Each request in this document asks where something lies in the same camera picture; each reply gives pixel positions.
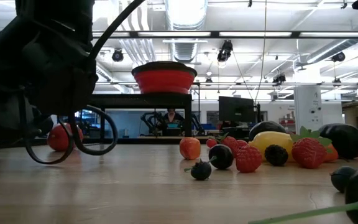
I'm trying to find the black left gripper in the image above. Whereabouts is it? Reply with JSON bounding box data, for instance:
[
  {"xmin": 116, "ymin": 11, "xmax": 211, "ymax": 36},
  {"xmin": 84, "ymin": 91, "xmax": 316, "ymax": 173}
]
[{"xmin": 14, "ymin": 0, "xmax": 99, "ymax": 116}]

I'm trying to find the red grey collapsible colander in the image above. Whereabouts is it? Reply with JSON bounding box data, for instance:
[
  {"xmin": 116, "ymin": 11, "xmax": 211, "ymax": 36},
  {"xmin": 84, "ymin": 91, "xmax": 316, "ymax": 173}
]
[{"xmin": 131, "ymin": 60, "xmax": 198, "ymax": 95}]

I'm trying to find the large dark purple fruit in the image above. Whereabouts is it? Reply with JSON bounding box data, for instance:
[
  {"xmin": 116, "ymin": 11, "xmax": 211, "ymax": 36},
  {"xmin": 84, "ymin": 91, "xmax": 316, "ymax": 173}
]
[
  {"xmin": 318, "ymin": 123, "xmax": 358, "ymax": 160},
  {"xmin": 248, "ymin": 120, "xmax": 288, "ymax": 141}
]

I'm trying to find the small orange fruit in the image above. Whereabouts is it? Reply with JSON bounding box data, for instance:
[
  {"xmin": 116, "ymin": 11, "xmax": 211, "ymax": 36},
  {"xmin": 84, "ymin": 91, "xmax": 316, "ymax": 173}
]
[{"xmin": 323, "ymin": 143, "xmax": 339, "ymax": 163}]

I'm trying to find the black ceiling spotlight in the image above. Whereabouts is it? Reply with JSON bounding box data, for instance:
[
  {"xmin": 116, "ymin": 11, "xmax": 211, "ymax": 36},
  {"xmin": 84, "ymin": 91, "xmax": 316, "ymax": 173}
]
[
  {"xmin": 272, "ymin": 73, "xmax": 287, "ymax": 85},
  {"xmin": 216, "ymin": 39, "xmax": 234, "ymax": 63},
  {"xmin": 331, "ymin": 51, "xmax": 346, "ymax": 63},
  {"xmin": 111, "ymin": 49, "xmax": 125, "ymax": 63}
]

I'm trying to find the red bell pepper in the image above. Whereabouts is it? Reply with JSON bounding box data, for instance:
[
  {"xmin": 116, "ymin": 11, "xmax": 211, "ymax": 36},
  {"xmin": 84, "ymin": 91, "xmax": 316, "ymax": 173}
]
[{"xmin": 47, "ymin": 123, "xmax": 84, "ymax": 152}]

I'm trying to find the black mesh shelf riser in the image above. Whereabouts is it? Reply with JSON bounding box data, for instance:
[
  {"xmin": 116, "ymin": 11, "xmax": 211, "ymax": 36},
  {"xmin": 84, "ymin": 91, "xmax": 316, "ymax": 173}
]
[{"xmin": 87, "ymin": 93, "xmax": 193, "ymax": 138}]

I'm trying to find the white square column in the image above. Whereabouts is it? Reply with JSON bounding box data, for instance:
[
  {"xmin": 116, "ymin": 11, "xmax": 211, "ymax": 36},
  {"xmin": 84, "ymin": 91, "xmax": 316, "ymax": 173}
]
[{"xmin": 293, "ymin": 85, "xmax": 324, "ymax": 135}]

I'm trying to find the person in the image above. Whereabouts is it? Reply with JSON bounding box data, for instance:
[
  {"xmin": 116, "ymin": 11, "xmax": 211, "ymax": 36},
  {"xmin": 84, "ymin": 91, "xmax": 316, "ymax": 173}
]
[{"xmin": 162, "ymin": 108, "xmax": 183, "ymax": 136}]

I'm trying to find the red strawberry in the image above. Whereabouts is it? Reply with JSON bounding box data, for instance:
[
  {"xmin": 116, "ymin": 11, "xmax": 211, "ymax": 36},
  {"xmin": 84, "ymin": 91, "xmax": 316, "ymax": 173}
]
[
  {"xmin": 290, "ymin": 125, "xmax": 333, "ymax": 170},
  {"xmin": 218, "ymin": 132, "xmax": 239, "ymax": 156}
]

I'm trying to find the black overhead light bar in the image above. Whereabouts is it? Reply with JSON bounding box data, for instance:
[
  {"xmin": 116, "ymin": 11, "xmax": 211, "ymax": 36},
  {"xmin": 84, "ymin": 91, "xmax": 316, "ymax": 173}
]
[{"xmin": 0, "ymin": 30, "xmax": 358, "ymax": 40}]

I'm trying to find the orange-red peach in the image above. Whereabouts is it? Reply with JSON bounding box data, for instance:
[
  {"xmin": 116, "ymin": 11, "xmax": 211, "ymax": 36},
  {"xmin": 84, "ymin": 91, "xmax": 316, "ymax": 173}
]
[{"xmin": 179, "ymin": 137, "xmax": 202, "ymax": 161}]

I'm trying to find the black computer monitor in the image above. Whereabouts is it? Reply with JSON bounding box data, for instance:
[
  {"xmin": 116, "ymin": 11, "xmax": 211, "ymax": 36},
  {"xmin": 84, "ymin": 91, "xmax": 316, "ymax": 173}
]
[{"xmin": 218, "ymin": 95, "xmax": 256, "ymax": 124}]

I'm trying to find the dark blueberry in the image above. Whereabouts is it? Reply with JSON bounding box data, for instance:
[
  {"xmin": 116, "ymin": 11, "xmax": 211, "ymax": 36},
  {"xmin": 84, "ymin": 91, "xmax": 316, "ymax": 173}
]
[
  {"xmin": 190, "ymin": 159, "xmax": 213, "ymax": 181},
  {"xmin": 330, "ymin": 166, "xmax": 358, "ymax": 194}
]

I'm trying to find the black blackberry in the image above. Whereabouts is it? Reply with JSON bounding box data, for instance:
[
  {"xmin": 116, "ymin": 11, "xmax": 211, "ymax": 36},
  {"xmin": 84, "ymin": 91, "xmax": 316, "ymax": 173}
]
[{"xmin": 264, "ymin": 144, "xmax": 290, "ymax": 167}]

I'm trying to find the red raspberry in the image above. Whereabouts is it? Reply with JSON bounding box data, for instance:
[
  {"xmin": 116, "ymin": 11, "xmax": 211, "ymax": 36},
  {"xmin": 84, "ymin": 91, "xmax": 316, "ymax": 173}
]
[{"xmin": 235, "ymin": 145, "xmax": 263, "ymax": 174}]

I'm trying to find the thin hanging cable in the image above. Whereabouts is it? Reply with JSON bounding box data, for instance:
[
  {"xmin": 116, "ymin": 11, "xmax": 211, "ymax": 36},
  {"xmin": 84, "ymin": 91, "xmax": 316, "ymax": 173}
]
[{"xmin": 253, "ymin": 0, "xmax": 269, "ymax": 105}]

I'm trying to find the silver ventilation duct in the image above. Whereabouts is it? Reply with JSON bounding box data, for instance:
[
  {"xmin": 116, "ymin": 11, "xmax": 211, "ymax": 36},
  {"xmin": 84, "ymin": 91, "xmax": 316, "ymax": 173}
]
[{"xmin": 165, "ymin": 0, "xmax": 209, "ymax": 65}]

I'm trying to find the background black metal frame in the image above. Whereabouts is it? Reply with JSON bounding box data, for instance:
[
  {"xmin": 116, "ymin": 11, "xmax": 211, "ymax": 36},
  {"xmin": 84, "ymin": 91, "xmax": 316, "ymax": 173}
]
[{"xmin": 93, "ymin": 80, "xmax": 358, "ymax": 93}]

